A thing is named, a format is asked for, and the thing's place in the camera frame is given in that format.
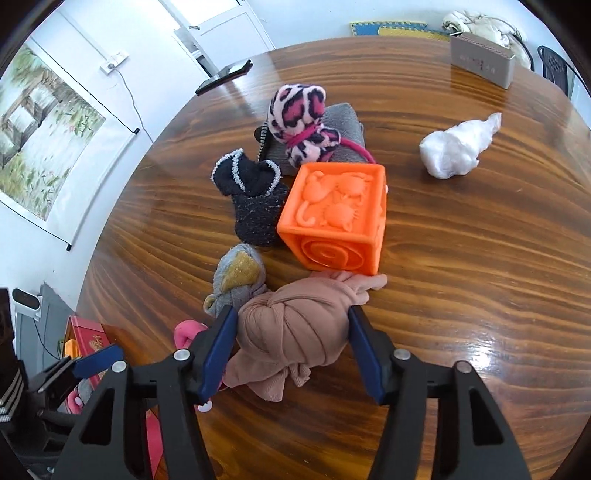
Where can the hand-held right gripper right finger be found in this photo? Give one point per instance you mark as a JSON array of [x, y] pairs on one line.
[[369, 357]]

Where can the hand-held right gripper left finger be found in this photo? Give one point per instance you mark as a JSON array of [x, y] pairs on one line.
[[217, 357]]

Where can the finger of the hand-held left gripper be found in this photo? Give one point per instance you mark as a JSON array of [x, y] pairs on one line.
[[97, 360], [53, 374]]

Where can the red rectangular box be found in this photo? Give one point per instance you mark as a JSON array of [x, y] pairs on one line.
[[87, 334]]

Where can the grey ribbed sock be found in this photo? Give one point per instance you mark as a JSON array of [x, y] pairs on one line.
[[88, 387]]

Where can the tan knotted cloth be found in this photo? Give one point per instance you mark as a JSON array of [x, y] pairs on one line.
[[291, 332]]

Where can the person's left forearm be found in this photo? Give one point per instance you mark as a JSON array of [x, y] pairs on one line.
[[11, 369]]

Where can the pink twisted foam toy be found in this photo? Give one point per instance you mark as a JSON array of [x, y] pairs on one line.
[[187, 332]]

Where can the small white device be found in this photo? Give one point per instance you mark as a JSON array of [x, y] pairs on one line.
[[27, 303]]

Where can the grey and yellow knotted sock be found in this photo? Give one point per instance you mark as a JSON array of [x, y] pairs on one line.
[[238, 277]]

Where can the dark orange rubber cube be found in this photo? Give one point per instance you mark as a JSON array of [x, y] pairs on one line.
[[337, 212]]

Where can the black sock with white trim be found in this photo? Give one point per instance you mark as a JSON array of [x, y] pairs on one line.
[[254, 203]]

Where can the crumpled white plastic bag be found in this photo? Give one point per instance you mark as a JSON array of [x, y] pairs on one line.
[[455, 147]]

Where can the grey sock with striped cuff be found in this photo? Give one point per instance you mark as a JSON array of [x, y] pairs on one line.
[[341, 127]]

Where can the hanging scroll painting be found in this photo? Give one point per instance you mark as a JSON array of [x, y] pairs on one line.
[[41, 129]]

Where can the large leopard print earmuffs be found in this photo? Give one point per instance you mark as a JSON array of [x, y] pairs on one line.
[[300, 120]]

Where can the black smartphone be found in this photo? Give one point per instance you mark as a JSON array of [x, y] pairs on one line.
[[226, 76]]

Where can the grey tissue box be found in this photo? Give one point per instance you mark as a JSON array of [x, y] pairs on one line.
[[482, 57]]

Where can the white door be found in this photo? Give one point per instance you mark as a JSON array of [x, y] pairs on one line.
[[221, 32]]

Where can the yellow foam mat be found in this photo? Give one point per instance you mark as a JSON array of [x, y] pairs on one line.
[[397, 30]]

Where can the black mesh armchair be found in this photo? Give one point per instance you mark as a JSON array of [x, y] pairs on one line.
[[556, 67]]

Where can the cream puffer jacket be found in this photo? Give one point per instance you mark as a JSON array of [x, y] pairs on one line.
[[485, 27]]

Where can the white wall socket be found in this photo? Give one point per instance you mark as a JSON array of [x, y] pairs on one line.
[[114, 61]]

